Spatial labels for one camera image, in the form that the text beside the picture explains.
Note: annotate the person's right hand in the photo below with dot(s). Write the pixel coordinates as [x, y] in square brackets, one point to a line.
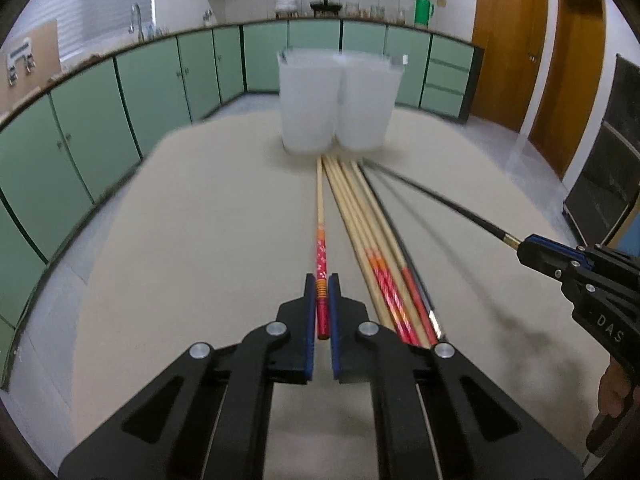
[612, 392]

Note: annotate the black framed panel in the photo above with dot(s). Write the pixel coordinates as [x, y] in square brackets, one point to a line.
[605, 175]

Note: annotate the cluster of clear glasses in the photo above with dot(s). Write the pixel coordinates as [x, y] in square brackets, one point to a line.
[156, 30]

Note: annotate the white window blinds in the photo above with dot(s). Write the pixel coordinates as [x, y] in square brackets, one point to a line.
[95, 5]

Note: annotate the green thermos jug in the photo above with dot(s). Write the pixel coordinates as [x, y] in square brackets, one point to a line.
[423, 10]

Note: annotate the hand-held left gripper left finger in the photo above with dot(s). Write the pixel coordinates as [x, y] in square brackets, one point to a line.
[309, 340]

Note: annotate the brown wooden door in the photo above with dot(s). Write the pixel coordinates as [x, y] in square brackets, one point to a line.
[505, 45]
[570, 85]

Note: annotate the row of glass jars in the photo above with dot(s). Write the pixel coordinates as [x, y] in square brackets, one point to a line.
[375, 11]

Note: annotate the brown cardboard sheet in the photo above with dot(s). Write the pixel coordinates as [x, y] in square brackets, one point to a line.
[45, 60]

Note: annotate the white cooking pot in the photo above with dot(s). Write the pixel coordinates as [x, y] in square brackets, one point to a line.
[286, 5]

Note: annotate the light blue box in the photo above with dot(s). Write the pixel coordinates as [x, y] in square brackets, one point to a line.
[631, 232]

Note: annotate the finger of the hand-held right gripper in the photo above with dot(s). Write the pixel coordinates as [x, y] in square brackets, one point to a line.
[552, 242]
[545, 260]

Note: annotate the small glass kettle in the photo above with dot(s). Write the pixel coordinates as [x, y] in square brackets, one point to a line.
[208, 18]

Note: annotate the white plastic utensil container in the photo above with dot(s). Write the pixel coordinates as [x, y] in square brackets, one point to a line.
[307, 100]
[367, 100]

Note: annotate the white bracket fixture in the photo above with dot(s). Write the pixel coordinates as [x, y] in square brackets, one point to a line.
[20, 55]

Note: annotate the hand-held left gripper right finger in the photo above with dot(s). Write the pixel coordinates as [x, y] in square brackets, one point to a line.
[334, 345]

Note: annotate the metal sink faucet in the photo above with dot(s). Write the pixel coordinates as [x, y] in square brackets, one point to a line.
[136, 20]

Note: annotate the green kitchen base cabinets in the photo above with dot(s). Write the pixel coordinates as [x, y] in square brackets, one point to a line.
[150, 90]

